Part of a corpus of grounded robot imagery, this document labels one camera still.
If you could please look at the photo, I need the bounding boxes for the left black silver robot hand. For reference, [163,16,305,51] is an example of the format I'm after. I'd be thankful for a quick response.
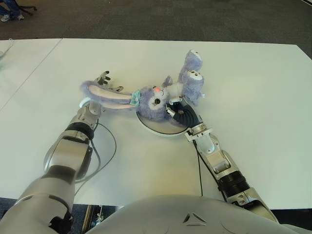
[93,70,124,92]

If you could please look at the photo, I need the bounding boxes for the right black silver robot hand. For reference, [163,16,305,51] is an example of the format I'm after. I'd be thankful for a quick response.
[165,96,204,130]

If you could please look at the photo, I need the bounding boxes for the purple plush rabbit doll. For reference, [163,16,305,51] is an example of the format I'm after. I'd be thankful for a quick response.
[81,49,207,128]

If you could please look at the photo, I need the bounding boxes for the white plate black rim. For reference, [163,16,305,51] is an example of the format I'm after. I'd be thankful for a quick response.
[135,111,194,137]

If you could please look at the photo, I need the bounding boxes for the silver robot torso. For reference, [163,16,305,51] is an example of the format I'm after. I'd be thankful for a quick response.
[85,194,309,234]

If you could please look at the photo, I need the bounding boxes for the black office chair base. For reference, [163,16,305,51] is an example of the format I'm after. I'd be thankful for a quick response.
[19,4,38,17]

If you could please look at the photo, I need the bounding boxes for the person legs blue jeans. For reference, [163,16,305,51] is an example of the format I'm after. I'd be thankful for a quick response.
[0,0,22,20]

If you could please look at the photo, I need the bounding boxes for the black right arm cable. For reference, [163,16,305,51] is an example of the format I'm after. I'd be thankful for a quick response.
[193,139,204,197]

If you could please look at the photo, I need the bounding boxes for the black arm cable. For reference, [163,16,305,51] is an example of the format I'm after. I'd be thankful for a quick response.
[72,121,117,198]
[193,139,204,197]

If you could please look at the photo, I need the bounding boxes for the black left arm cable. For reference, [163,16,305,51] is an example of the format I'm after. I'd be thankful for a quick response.
[72,121,117,198]

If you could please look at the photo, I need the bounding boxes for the metal support frame under table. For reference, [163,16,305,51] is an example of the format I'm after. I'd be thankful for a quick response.
[82,204,125,234]

